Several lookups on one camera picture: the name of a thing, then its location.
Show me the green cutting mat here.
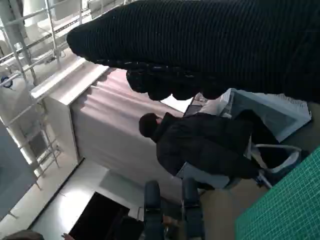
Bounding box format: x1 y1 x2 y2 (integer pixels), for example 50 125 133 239
234 146 320 240

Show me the white metal rack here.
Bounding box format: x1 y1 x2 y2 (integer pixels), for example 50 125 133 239
0 0 85 178

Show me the grey wheeled office chair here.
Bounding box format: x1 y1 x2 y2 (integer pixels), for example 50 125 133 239
174 142 301 191

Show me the black monitor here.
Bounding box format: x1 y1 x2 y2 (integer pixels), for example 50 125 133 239
68 191 131 240

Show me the person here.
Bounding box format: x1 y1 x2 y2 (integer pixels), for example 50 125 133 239
143 178 203 240
138 111 286 191

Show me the pale pink curtain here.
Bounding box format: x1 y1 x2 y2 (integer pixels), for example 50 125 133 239
71 68 193 181

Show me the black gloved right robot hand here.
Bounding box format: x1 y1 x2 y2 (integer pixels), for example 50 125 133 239
66 0 320 102

